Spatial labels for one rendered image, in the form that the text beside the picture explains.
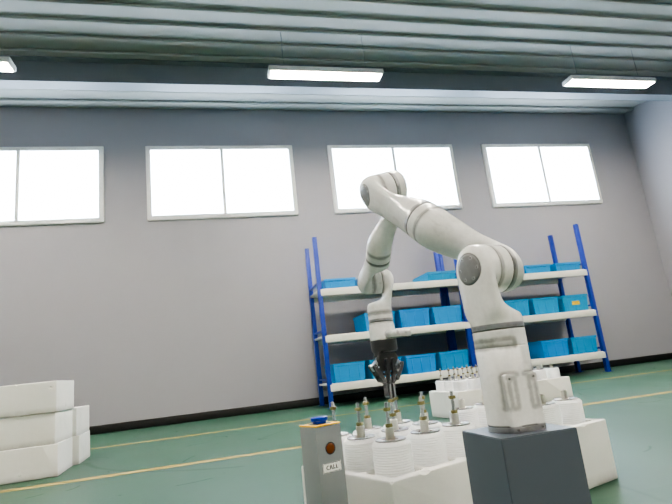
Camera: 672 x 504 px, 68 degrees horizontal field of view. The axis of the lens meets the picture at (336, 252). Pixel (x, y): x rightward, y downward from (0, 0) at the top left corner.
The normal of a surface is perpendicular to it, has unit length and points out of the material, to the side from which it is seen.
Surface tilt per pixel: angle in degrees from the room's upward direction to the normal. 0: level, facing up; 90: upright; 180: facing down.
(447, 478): 90
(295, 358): 90
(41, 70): 90
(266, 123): 90
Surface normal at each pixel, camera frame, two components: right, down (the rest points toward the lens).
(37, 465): 0.28, -0.24
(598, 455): 0.52, -0.25
